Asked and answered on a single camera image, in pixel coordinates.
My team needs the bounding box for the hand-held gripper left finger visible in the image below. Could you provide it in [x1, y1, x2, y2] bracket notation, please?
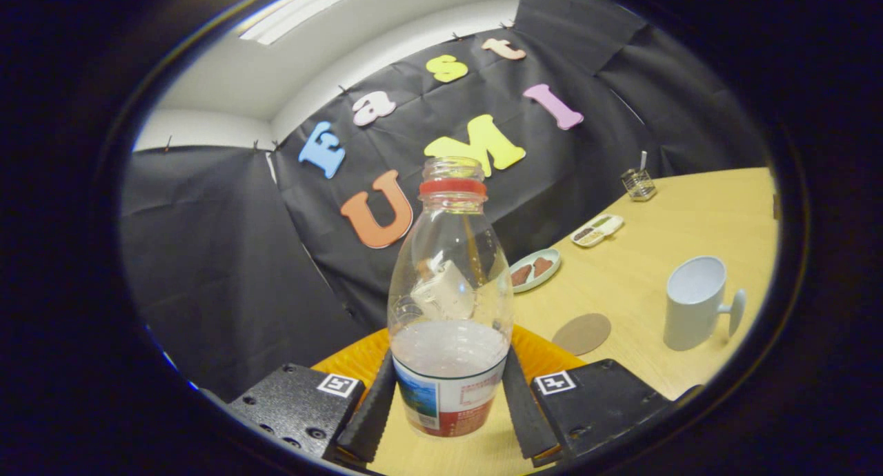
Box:
[228, 328, 399, 463]

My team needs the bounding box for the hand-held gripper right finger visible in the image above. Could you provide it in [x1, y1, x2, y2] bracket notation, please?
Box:
[502, 324, 701, 468]

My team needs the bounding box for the clear plastic juice bottle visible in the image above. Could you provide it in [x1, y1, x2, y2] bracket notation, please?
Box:
[386, 156, 515, 439]

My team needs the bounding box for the round brown coaster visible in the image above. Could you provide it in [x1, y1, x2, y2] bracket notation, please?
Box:
[551, 313, 613, 357]

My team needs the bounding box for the white cup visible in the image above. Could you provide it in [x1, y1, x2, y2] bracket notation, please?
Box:
[663, 256, 747, 352]

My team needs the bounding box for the pale green plate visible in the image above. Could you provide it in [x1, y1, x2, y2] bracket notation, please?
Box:
[508, 248, 562, 295]

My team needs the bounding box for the small oval divided dish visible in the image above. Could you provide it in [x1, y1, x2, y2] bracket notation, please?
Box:
[571, 214, 625, 248]

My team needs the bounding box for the black backdrop cloth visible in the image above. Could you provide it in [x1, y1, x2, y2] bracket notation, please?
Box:
[119, 0, 770, 401]

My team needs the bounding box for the wooden table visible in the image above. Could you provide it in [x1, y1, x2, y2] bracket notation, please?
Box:
[310, 167, 780, 475]

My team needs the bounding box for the long ceiling light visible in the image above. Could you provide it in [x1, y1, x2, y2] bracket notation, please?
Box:
[238, 0, 394, 47]

